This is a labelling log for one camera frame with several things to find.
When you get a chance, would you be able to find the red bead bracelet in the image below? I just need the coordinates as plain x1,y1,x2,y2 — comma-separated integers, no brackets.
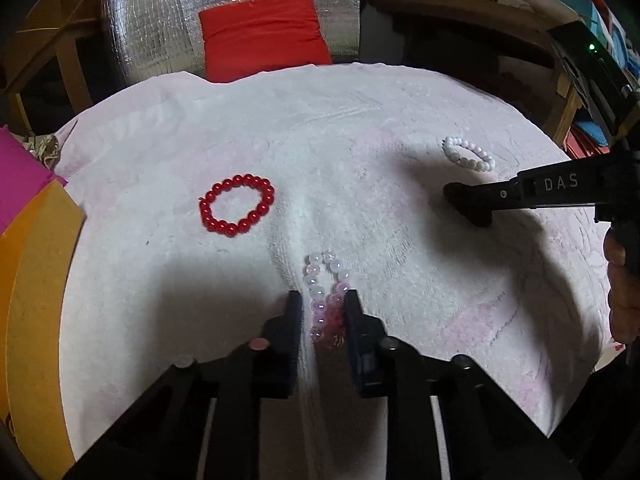
199,174,276,238

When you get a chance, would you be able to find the stack of folded cloths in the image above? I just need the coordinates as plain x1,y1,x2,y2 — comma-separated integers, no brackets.
564,110,613,153

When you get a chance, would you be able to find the wooden stair railing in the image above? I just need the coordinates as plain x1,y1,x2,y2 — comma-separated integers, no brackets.
0,0,117,123

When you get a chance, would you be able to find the beige tassel fringe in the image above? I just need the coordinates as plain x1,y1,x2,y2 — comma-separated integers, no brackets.
26,131,64,167

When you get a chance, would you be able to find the red cushion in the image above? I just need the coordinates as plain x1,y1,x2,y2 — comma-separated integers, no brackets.
198,0,334,84

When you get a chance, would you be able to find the translucent pink bead bracelet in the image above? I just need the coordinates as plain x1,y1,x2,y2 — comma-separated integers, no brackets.
304,250,354,348

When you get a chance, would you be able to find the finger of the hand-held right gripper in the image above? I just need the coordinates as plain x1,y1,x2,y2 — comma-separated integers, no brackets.
443,157,609,229

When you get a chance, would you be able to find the person's right hand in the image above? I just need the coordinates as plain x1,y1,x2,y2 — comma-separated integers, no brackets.
602,227,640,344

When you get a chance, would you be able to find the wooden side table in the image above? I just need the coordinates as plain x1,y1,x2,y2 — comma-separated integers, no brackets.
360,0,592,136

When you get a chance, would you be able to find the silver foil insulation mat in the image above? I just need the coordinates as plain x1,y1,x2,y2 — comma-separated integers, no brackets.
102,0,362,87

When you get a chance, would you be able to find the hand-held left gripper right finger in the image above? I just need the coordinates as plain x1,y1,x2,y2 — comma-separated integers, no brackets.
344,290,584,480

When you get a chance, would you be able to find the blue flat box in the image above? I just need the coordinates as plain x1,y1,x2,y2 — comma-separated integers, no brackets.
605,7,640,81

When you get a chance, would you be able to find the white embossed blanket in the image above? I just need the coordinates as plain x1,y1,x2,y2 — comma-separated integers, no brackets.
52,62,617,462

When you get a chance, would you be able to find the white bowl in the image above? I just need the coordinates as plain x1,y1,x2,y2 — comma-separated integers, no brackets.
522,0,581,23

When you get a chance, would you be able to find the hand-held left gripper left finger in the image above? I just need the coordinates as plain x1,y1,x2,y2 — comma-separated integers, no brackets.
62,290,305,480

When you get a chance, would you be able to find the white bead bracelet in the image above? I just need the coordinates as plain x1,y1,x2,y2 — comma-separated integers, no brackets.
442,135,496,173

